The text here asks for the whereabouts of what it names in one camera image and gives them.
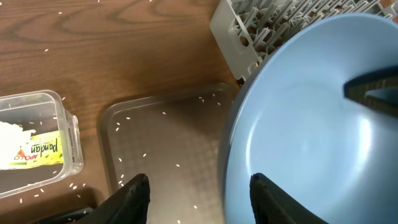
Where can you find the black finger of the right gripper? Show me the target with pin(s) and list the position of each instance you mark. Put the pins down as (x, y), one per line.
(376, 90)

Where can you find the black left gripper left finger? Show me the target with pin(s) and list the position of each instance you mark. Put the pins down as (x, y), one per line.
(129, 205)

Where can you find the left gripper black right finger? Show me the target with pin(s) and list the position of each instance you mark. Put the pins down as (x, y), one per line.
(272, 205)

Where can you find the blue plate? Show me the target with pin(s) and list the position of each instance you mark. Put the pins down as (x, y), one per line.
(292, 123)

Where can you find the green yellow snack wrapper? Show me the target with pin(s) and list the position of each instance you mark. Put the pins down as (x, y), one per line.
(46, 150)

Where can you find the white tissue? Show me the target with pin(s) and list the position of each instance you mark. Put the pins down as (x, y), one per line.
(15, 146)

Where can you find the grey dishwasher rack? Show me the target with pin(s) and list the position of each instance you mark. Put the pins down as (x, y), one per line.
(248, 32)

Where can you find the dark brown serving tray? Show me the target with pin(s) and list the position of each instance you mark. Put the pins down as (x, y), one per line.
(174, 139)

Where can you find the clear plastic bin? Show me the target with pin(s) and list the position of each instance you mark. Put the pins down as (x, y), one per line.
(44, 112)

